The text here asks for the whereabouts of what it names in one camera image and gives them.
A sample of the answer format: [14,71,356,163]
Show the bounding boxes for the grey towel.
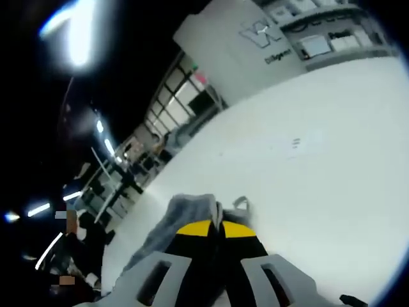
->
[123,193,252,272]

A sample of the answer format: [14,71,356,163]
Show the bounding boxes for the glass partition windows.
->
[143,52,205,132]

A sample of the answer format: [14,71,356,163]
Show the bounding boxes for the grey metal shelf rack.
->
[281,0,400,71]

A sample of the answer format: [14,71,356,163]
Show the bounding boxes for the row of white storage bins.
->
[274,0,374,60]

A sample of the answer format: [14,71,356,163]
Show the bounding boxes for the long ceiling light strip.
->
[40,0,96,67]

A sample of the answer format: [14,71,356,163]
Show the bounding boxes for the black wall screen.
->
[187,91,215,116]

